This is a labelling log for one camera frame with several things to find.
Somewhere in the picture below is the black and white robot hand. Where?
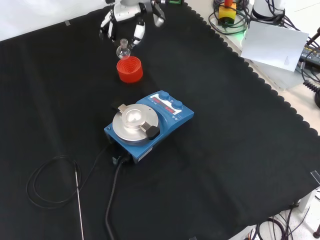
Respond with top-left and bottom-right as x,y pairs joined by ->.
98,0 -> 166,46

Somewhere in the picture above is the clear round-bottom glass flask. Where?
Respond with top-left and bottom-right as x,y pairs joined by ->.
115,38 -> 131,60

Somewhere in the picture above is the orange ribbed flask stand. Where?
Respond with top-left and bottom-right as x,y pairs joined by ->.
116,56 -> 144,84

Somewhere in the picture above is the blue heater with steel plate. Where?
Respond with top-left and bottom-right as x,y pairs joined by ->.
103,90 -> 195,165

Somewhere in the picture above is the yellow stop button box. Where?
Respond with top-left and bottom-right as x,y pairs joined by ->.
217,0 -> 237,27

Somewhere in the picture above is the black cloth bench cover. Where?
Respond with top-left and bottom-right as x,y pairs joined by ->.
0,1 -> 320,240

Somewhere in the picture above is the pale board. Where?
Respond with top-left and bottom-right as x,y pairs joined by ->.
240,20 -> 310,73

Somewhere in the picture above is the black power adapter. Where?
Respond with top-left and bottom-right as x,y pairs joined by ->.
298,45 -> 320,68

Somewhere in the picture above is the thin steel temperature probe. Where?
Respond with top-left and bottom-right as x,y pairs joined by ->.
73,161 -> 85,240

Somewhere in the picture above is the thick black power cable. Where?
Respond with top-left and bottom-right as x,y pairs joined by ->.
104,156 -> 131,240

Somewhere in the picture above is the thin black probe cable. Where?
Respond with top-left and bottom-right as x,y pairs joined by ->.
26,146 -> 111,210

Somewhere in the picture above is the black coiled cable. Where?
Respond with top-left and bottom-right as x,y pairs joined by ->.
302,80 -> 320,94

